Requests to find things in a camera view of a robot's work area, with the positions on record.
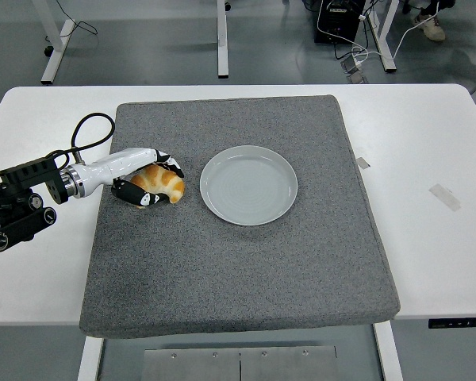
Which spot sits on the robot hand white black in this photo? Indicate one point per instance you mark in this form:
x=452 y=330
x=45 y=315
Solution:
x=115 y=166

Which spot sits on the golden croissant bread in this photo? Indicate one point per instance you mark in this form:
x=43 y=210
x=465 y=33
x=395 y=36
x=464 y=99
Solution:
x=164 y=180

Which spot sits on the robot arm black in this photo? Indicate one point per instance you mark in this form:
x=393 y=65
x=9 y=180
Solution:
x=20 y=198

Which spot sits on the light grey round plate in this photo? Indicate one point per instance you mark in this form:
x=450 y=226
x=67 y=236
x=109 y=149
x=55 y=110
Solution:
x=248 y=185

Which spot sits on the grey metal plate with screws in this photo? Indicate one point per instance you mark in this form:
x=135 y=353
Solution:
x=240 y=364

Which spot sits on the white background table leg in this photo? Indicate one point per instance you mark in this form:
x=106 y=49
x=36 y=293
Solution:
x=221 y=39
x=386 y=39
x=57 y=51

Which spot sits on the black caster wheel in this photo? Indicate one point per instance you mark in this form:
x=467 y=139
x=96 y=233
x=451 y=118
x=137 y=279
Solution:
x=47 y=51

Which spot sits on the grey fabric mat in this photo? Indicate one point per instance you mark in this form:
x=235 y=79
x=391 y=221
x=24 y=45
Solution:
x=238 y=270

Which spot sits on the small clear tape piece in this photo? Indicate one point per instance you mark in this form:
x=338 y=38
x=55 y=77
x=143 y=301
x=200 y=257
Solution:
x=363 y=162

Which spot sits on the grey power adapter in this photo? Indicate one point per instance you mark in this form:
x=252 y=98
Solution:
x=353 y=69

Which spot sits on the black equipment box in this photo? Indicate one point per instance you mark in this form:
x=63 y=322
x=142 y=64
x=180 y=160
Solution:
x=335 y=24

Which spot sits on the large clear tape piece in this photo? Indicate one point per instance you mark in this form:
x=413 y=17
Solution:
x=444 y=197

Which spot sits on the person's foot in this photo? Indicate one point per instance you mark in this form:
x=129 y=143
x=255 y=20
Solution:
x=430 y=24

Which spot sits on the black table control panel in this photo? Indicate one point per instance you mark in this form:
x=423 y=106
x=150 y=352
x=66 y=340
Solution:
x=460 y=323

